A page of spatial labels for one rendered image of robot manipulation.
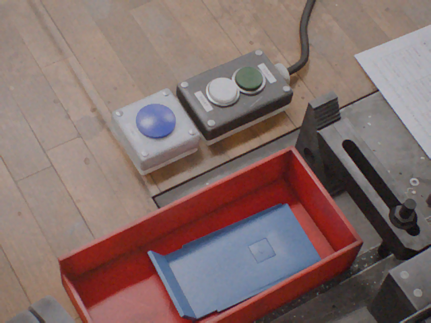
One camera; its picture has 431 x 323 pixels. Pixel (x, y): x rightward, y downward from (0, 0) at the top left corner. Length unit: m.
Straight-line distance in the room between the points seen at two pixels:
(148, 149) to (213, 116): 0.08
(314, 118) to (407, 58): 0.20
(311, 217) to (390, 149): 0.13
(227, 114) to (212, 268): 0.17
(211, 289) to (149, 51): 0.29
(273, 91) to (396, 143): 0.14
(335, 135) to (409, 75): 0.18
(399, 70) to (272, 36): 0.15
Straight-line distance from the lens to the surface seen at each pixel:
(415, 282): 0.80
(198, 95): 0.92
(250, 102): 0.92
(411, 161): 0.96
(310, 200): 0.87
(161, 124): 0.89
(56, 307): 0.41
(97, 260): 0.83
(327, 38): 1.03
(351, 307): 0.86
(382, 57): 1.02
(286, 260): 0.86
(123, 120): 0.90
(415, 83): 1.01
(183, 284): 0.84
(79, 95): 0.96
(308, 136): 0.89
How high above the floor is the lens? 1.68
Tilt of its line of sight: 58 degrees down
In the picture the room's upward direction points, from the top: 9 degrees clockwise
